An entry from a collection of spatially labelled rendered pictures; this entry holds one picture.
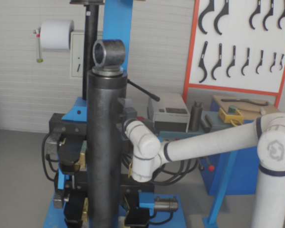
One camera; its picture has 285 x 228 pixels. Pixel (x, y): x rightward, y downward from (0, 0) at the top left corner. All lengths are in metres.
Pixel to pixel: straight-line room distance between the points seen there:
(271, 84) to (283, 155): 3.27
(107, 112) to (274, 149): 0.91
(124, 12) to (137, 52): 1.70
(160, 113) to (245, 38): 2.22
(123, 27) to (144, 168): 1.01
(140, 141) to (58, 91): 2.75
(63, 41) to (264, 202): 1.89
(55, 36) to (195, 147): 1.56
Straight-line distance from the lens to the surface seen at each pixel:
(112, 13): 1.80
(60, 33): 2.27
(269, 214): 0.94
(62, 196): 2.03
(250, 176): 3.07
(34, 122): 3.99
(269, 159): 0.82
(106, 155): 1.56
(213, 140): 1.06
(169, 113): 1.75
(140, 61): 3.48
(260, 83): 3.95
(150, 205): 1.98
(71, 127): 1.80
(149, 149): 1.04
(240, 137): 1.01
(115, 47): 1.39
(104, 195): 1.73
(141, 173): 1.12
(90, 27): 1.75
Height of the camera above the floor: 1.85
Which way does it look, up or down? 24 degrees down
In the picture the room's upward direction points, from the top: 6 degrees clockwise
